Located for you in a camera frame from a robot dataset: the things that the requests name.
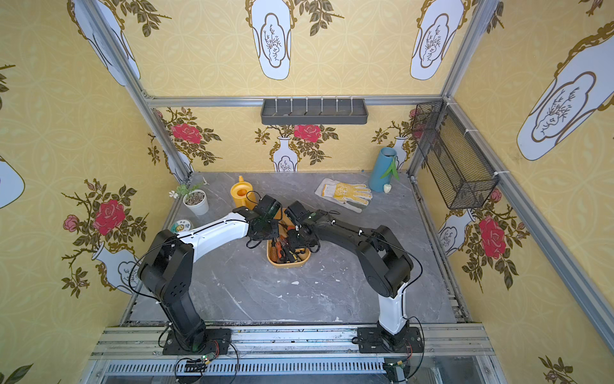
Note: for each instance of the grey wall shelf rack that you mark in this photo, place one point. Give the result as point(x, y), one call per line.
point(314, 111)

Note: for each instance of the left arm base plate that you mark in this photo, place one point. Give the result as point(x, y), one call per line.
point(215, 340)

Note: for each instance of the black wire mesh basket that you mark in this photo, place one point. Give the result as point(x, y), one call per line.
point(460, 170)

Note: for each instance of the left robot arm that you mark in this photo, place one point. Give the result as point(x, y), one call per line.
point(167, 267)

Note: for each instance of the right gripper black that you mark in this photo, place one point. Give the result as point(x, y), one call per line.
point(297, 236)

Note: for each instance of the yellow watering can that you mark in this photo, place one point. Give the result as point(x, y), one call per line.
point(242, 194)

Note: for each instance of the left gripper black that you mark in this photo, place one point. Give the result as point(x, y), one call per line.
point(264, 230)

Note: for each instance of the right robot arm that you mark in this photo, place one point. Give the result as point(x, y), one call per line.
point(386, 265)

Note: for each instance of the yellow storage box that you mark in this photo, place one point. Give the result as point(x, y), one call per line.
point(279, 251)

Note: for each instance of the yellow white work glove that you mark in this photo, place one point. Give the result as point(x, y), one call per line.
point(354, 197)

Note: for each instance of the white potted plant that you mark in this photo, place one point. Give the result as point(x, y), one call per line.
point(193, 197)

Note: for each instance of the round tape tin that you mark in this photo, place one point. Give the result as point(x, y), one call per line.
point(181, 225)

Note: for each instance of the teal vase with flower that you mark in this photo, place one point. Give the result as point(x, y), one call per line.
point(384, 170)

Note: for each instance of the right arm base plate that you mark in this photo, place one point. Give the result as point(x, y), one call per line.
point(376, 340)

